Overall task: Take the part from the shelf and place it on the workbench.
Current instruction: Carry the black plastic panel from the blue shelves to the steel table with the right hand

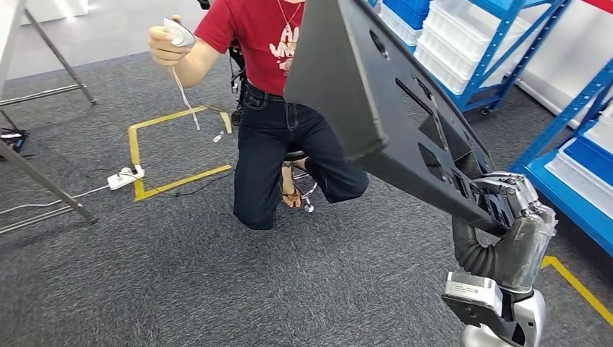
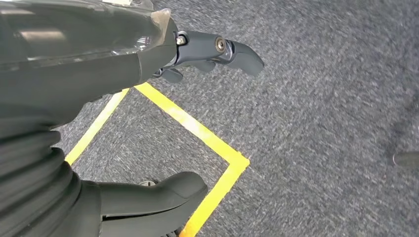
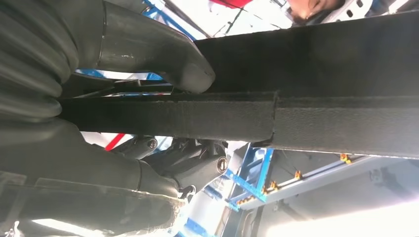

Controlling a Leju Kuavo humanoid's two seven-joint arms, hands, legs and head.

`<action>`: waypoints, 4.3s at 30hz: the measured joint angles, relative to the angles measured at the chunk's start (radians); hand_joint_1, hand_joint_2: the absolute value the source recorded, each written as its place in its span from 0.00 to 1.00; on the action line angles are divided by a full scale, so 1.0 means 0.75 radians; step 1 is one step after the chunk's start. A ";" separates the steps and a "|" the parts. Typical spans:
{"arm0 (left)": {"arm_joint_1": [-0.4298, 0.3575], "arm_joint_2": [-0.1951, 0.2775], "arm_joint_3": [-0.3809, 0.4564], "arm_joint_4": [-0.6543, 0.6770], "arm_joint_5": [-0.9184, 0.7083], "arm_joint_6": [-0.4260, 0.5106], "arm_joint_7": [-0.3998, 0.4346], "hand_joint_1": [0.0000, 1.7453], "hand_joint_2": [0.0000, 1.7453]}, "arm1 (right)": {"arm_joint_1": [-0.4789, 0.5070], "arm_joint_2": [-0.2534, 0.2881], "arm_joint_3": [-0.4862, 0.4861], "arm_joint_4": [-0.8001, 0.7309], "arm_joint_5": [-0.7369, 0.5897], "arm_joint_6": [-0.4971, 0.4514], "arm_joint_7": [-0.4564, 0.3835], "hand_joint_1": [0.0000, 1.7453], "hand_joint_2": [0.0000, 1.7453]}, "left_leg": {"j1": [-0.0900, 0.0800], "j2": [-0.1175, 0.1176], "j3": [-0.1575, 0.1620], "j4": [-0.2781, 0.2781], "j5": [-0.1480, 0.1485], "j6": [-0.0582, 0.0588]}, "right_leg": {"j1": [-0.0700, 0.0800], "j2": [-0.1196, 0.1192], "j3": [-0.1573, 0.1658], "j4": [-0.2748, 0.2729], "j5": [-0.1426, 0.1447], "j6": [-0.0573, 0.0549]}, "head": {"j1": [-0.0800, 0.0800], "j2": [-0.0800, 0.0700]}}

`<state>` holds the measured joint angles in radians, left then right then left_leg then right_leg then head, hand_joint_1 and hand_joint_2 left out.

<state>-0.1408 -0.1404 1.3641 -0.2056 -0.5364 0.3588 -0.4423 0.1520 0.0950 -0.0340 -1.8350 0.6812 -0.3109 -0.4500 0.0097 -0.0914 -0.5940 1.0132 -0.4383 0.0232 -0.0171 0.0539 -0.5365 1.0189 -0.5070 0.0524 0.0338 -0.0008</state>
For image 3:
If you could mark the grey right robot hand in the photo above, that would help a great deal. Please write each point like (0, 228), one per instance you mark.
(65, 196)

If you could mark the grey rail with orange clips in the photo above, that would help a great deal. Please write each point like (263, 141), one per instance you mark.
(327, 178)

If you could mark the person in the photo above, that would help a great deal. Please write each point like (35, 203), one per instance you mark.
(311, 8)

